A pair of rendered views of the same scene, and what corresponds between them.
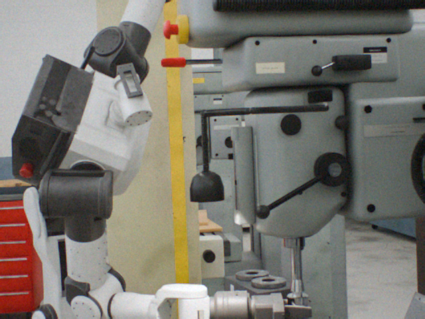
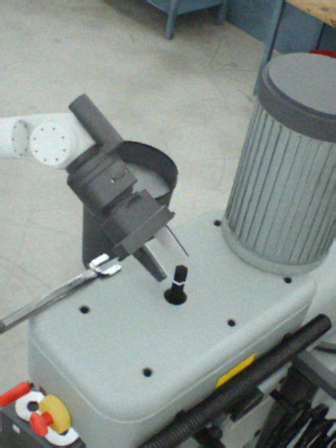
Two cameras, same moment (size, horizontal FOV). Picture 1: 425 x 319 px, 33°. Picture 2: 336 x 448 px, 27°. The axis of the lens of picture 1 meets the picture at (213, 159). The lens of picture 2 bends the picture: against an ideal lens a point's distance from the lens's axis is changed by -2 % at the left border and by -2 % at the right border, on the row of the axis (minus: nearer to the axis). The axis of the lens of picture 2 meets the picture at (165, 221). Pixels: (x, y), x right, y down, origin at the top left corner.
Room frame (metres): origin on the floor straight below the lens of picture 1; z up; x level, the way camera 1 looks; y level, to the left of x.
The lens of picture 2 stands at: (0.99, 0.34, 2.70)
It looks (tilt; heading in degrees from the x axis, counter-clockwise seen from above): 41 degrees down; 321
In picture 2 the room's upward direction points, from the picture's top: 12 degrees clockwise
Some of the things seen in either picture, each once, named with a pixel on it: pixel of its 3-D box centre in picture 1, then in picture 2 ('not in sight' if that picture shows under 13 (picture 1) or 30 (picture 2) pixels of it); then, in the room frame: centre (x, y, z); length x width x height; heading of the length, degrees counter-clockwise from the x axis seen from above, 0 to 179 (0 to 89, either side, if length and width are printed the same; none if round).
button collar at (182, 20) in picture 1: (182, 29); (54, 414); (1.52, 0.05, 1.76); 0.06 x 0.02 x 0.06; 11
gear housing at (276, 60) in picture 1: (306, 64); not in sight; (1.57, -0.21, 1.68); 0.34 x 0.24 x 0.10; 101
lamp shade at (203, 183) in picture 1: (206, 185); not in sight; (1.47, 0.02, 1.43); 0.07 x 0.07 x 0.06
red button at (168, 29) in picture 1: (170, 29); (42, 421); (1.51, 0.08, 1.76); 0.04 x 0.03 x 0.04; 11
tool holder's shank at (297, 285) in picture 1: (296, 270); not in sight; (1.56, -0.17, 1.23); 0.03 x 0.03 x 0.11
